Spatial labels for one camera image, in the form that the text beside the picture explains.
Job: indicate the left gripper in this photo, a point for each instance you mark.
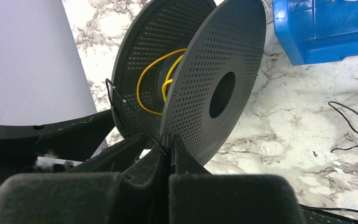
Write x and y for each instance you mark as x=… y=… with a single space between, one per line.
x=66 y=146

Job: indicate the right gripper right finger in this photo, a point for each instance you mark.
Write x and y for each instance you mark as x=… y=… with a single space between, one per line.
x=199 y=197

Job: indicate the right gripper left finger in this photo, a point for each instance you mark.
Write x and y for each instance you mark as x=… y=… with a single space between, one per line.
x=136 y=196

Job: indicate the black cable spool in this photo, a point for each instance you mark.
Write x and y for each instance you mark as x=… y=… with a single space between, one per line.
x=188 y=67

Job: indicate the blue plastic bin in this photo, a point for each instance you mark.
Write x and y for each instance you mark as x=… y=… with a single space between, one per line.
x=316 y=31

